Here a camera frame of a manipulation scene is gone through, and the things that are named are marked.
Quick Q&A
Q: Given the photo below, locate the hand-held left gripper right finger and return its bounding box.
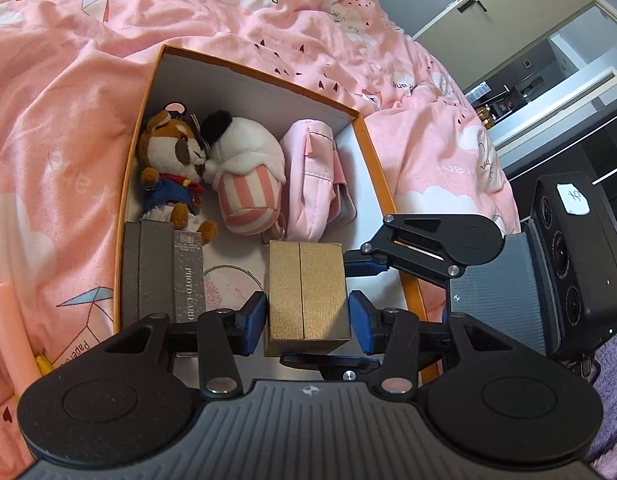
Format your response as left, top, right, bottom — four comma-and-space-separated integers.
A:
347, 289, 514, 397

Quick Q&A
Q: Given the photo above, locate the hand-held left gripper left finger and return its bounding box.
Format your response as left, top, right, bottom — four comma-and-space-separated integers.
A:
106, 291, 268, 397

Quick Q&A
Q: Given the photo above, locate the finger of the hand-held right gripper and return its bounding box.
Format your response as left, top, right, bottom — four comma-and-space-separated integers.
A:
280, 352, 389, 384
345, 214, 462, 280

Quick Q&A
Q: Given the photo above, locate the gold cardboard box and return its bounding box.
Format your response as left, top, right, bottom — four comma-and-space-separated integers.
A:
262, 240, 352, 358

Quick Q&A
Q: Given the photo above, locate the pink pouch bag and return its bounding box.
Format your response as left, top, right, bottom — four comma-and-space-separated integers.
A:
278, 119, 347, 241

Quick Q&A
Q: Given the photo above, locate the orange storage box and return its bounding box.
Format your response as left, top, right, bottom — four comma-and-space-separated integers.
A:
119, 44, 442, 386

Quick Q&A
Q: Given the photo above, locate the pink round mirror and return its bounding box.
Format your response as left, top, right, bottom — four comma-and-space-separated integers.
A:
203, 265, 265, 313

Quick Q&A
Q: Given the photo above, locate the grey glitter card box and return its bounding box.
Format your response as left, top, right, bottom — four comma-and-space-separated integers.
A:
172, 230, 206, 324

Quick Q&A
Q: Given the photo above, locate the dark grey box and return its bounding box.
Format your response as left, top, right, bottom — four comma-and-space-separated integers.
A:
122, 220, 176, 333

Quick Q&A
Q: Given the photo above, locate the white striped plush toy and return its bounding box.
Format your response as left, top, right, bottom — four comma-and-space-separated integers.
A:
199, 110, 288, 237

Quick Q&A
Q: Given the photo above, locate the purple fluffy cloth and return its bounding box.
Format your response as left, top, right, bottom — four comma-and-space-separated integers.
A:
581, 325, 617, 480

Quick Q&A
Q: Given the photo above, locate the white counter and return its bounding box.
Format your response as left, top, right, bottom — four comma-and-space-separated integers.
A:
489, 72, 617, 153

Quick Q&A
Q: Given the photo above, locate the brown fox plush toy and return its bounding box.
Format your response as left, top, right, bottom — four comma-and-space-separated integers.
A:
135, 102, 219, 247

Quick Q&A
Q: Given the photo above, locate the pink and yellow object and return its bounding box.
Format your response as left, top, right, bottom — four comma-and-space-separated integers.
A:
0, 282, 42, 411

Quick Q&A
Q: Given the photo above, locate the white door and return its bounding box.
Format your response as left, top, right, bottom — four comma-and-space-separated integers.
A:
411, 0, 602, 93

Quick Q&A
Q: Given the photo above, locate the pink printed blanket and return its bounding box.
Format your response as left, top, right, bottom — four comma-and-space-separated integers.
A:
0, 0, 522, 480

